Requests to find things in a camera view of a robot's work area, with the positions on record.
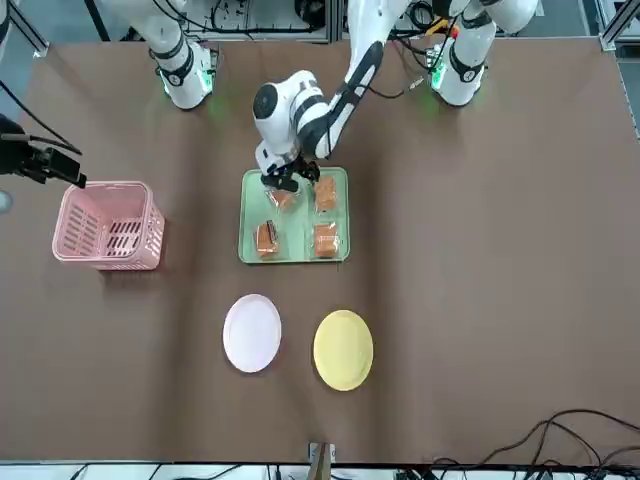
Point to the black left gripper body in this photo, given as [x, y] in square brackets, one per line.
[290, 167]

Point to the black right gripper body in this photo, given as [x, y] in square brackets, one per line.
[20, 157]

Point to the clear-wrapped bread pack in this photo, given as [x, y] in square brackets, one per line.
[326, 241]
[285, 201]
[267, 241]
[326, 195]

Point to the green plastic tray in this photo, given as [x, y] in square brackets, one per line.
[300, 227]

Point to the small pink slotted basket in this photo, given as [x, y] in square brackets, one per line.
[150, 240]

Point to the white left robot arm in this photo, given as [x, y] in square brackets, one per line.
[280, 115]

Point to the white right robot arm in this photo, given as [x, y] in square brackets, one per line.
[182, 75]

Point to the white plate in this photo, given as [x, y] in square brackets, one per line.
[252, 332]

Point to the yellow plate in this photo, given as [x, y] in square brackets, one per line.
[343, 350]

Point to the yellow emergency stop box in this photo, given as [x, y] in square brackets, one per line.
[440, 26]

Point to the aluminium frame rail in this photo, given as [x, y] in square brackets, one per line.
[30, 27]
[617, 25]

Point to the aluminium post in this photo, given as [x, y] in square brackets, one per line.
[320, 460]
[334, 20]

